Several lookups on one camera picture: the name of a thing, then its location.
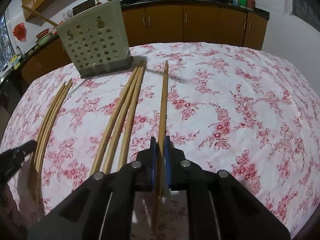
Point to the large barred window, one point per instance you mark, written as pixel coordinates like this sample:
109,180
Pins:
305,2

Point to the green basin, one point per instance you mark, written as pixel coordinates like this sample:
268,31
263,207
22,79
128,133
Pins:
44,40

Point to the black kitchen countertop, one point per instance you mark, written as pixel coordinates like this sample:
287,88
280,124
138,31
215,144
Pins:
200,0

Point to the yellow packet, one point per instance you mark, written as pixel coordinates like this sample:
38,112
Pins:
15,61

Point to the red plastic bag on wall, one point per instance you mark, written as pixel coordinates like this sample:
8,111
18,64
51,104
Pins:
20,31

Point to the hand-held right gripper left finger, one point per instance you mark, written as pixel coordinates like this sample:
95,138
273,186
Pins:
153,162

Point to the glass jar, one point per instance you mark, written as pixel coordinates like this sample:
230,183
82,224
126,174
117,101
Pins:
66,15

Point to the barred window beside sink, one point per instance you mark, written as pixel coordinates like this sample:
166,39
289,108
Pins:
4,47

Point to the red basin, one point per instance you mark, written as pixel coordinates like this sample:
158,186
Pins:
42,33

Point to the beige perforated utensil holder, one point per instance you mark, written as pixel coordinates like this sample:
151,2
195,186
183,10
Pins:
97,45

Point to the dark wooden cutting board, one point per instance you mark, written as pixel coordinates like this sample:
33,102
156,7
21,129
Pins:
83,6

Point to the red floral tablecloth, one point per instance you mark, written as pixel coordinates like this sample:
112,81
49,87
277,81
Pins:
225,92

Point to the wooden lower kitchen cabinets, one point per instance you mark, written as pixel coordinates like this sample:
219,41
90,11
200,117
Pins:
200,22

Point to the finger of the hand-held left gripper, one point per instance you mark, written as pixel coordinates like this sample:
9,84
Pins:
17,152

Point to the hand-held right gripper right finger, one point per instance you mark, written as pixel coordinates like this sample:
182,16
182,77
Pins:
168,162

